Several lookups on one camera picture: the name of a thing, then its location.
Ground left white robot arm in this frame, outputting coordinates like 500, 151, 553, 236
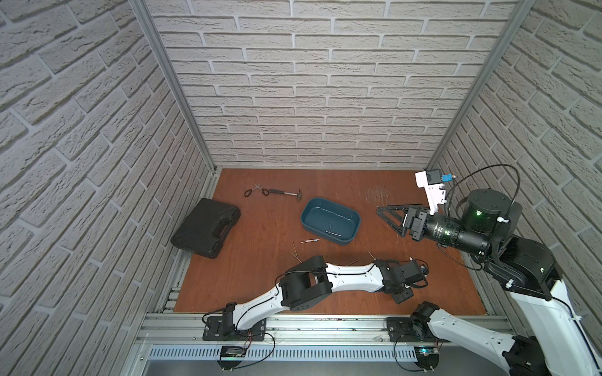
222, 255, 429, 335

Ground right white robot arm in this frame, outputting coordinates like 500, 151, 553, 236
376, 189, 601, 375

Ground teal plastic storage box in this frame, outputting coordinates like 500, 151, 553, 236
300, 197, 362, 246

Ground right controller board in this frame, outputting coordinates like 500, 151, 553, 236
414, 347, 440, 372

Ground controller board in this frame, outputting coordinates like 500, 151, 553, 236
218, 346, 247, 371
414, 347, 440, 372

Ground black plastic tool case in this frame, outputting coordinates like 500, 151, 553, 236
170, 198, 241, 259

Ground left controller board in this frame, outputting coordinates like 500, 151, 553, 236
218, 346, 247, 371

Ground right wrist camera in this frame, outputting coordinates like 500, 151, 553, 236
415, 169, 456, 216

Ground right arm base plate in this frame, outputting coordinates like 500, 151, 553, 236
386, 317, 435, 342

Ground small black-handled hammer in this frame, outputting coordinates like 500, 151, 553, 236
268, 189, 303, 201

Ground black-handled scissors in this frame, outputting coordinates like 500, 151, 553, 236
244, 184, 270, 197

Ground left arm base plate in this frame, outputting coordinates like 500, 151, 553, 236
202, 316, 267, 342

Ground aluminium front rail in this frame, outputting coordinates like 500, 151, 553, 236
140, 312, 523, 363

